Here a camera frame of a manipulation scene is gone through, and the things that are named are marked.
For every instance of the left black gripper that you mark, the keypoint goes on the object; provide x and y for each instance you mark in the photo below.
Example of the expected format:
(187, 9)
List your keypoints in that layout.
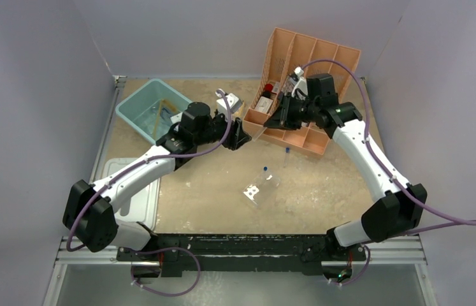
(236, 136)

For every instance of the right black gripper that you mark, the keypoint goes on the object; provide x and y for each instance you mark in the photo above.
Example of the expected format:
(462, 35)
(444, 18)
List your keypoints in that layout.
(283, 118)

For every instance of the clear plastic well plate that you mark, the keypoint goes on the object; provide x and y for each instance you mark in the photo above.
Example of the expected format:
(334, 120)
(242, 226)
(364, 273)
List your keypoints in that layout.
(262, 188)

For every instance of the amber rubber tube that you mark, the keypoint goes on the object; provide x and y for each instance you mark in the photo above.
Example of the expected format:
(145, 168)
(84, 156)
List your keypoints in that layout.
(163, 121)

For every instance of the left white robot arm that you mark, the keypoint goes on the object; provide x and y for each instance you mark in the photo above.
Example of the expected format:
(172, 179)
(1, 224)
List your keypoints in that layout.
(91, 207)

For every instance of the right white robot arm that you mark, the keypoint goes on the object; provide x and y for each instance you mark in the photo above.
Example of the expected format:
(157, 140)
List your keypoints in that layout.
(393, 212)

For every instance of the yellow spiral notepad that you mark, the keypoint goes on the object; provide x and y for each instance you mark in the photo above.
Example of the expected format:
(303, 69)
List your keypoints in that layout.
(238, 108)

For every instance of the peach plastic desk organizer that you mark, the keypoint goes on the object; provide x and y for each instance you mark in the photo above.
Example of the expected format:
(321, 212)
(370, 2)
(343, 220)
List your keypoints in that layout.
(285, 51)

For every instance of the teal plastic bin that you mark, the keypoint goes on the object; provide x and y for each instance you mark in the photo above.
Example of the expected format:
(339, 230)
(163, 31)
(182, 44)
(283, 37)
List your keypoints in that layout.
(139, 110)

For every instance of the white bin lid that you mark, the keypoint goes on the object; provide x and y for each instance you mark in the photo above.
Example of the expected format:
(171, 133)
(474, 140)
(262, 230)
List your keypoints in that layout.
(142, 207)

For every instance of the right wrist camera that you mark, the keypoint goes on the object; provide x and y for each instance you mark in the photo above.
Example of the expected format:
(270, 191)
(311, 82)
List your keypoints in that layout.
(299, 84)

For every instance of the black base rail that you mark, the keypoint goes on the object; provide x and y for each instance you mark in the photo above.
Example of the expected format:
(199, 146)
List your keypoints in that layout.
(171, 254)

